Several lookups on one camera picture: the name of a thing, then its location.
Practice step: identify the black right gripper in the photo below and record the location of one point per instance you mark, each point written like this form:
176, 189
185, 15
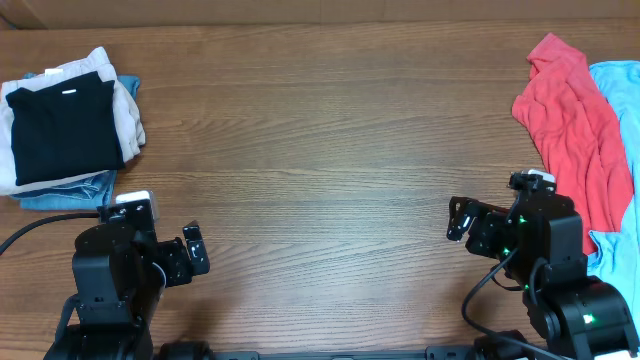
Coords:
490, 223

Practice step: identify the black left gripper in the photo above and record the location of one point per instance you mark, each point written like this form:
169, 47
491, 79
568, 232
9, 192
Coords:
181, 268

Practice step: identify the black t-shirt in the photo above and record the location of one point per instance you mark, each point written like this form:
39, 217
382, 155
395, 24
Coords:
64, 130

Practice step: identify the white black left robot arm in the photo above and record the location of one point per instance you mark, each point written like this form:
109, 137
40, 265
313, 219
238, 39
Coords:
121, 271

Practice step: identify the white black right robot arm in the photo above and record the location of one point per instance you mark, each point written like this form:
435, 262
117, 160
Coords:
538, 244

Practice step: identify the blue folded jeans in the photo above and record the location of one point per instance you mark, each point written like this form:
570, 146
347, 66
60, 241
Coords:
90, 192

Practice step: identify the red shirt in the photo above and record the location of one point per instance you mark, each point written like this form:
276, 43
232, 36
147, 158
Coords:
577, 135

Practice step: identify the beige folded pants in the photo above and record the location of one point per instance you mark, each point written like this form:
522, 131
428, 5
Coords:
126, 117

